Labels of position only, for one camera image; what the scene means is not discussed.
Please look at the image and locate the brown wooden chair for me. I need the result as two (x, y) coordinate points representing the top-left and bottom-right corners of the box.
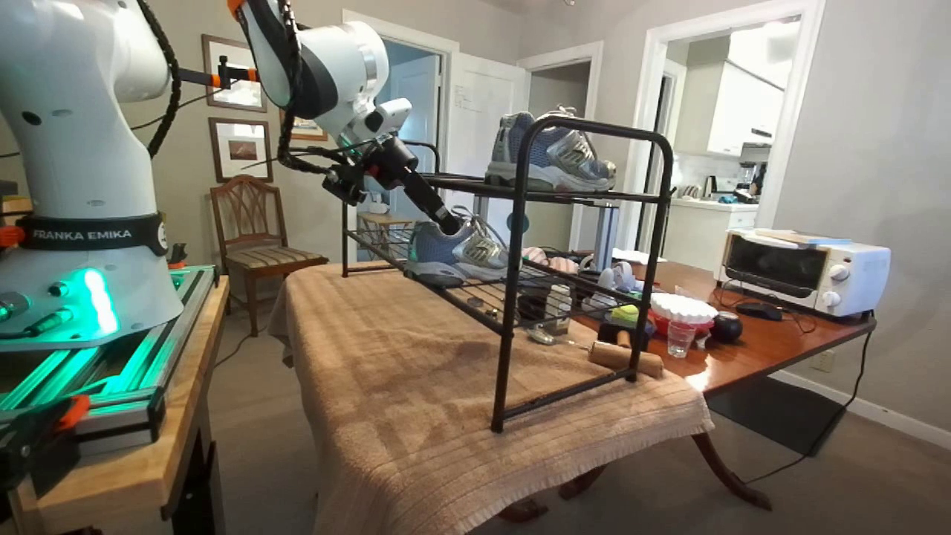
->
(207, 174), (332, 339)

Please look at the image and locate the curved wooden table leg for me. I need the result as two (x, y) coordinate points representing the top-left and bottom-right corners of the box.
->
(693, 427), (775, 514)

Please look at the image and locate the wooden rolling pin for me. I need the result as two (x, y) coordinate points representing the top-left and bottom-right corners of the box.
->
(588, 339), (670, 384)

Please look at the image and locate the black stand with orange clamps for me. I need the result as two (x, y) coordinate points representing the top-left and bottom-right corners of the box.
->
(172, 54), (261, 100)

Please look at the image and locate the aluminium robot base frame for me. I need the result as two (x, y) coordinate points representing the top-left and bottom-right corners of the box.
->
(0, 260), (219, 440)

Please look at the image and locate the clear glass jar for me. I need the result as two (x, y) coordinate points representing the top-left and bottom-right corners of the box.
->
(540, 283), (576, 339)

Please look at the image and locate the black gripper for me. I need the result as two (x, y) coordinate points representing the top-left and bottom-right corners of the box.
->
(372, 137), (469, 237)

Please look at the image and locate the green plastic toy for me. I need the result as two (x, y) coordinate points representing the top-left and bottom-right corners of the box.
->
(603, 302), (641, 332)

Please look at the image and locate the white kitchen counter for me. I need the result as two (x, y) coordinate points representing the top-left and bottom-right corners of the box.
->
(671, 189), (768, 275)

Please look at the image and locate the large framed picture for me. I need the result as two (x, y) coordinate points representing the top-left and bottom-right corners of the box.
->
(199, 33), (268, 116)

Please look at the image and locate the white toaster oven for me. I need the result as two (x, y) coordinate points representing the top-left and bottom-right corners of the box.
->
(714, 228), (894, 321)

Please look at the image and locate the black round roll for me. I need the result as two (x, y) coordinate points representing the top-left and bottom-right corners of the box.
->
(517, 286), (549, 324)

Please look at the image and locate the grey blue running shoe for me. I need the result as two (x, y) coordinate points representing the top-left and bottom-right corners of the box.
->
(405, 217), (514, 269)
(484, 106), (622, 192)

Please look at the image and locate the small black cup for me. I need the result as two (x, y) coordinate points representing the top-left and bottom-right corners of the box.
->
(710, 309), (747, 347)

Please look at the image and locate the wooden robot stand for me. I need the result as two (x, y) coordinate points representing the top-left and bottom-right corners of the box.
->
(0, 272), (231, 535)

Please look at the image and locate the black metal shoe rack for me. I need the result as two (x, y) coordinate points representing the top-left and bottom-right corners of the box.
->
(340, 116), (679, 436)

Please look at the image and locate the dark framed picture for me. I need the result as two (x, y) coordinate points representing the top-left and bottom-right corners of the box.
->
(206, 116), (277, 186)

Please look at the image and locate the beige woven tablecloth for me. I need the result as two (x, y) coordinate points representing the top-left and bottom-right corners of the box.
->
(268, 259), (720, 535)

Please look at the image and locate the clear glass cup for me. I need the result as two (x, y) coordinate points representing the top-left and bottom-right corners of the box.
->
(664, 317), (702, 363)

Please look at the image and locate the black toaster power cable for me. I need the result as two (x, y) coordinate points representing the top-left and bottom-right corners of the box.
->
(741, 321), (879, 488)

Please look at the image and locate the white door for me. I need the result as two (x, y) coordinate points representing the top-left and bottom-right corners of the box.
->
(447, 49), (540, 226)

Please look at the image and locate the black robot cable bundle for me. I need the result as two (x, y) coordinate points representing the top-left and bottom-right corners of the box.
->
(133, 0), (372, 205)

